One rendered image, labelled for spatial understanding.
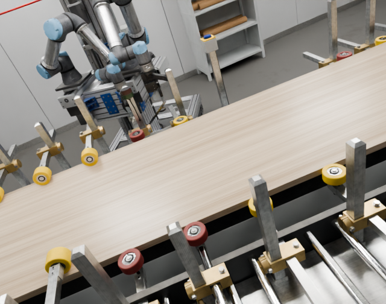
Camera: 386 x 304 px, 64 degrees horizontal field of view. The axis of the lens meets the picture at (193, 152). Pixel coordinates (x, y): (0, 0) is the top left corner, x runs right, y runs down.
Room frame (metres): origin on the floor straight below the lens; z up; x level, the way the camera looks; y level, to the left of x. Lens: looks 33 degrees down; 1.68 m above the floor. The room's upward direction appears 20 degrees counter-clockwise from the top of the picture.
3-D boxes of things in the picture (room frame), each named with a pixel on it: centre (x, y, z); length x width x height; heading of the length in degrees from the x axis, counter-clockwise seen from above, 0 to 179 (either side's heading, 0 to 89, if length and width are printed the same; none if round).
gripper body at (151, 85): (1.74, 0.09, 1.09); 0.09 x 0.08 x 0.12; 95
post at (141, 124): (1.65, 0.23, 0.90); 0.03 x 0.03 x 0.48; 5
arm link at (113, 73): (1.98, 0.30, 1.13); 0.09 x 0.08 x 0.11; 49
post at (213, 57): (1.69, -0.28, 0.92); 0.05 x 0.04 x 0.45; 95
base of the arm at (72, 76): (2.50, 0.69, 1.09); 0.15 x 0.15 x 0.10
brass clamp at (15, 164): (1.59, 1.00, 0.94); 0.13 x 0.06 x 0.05; 95
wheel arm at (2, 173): (1.60, 1.02, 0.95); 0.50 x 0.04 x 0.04; 5
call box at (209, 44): (1.69, -0.28, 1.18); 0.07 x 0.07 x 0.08; 5
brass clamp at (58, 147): (1.61, 0.75, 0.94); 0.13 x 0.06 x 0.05; 95
